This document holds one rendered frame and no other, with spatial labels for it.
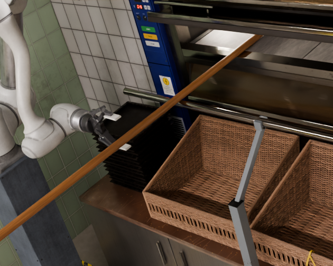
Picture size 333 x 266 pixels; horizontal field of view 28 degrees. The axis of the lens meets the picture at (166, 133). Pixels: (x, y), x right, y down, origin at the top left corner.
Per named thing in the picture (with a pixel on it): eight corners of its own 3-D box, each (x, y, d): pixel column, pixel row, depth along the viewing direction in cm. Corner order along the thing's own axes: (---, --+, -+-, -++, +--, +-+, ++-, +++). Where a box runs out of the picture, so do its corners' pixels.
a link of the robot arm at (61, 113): (93, 121, 272) (71, 141, 266) (70, 114, 283) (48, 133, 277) (82, 101, 266) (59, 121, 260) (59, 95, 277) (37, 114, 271)
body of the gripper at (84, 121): (91, 108, 263) (106, 112, 256) (98, 126, 267) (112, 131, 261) (77, 118, 259) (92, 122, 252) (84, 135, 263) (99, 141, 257)
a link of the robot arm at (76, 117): (90, 123, 271) (100, 125, 267) (74, 134, 267) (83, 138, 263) (83, 104, 267) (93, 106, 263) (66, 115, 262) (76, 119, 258)
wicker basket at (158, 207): (212, 159, 328) (199, 112, 314) (311, 185, 291) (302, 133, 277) (148, 218, 301) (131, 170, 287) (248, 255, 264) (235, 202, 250)
